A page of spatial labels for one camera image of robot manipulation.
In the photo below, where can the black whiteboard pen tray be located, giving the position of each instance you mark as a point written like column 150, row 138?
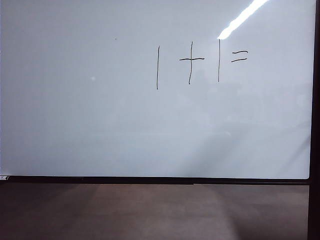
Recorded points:
column 100, row 180

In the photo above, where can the black marker with white label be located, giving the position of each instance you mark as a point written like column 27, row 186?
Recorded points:
column 3, row 178

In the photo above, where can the white board with black frame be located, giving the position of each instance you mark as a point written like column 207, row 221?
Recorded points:
column 100, row 112

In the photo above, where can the black whiteboard stand post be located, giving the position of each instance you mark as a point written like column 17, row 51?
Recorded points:
column 314, row 150

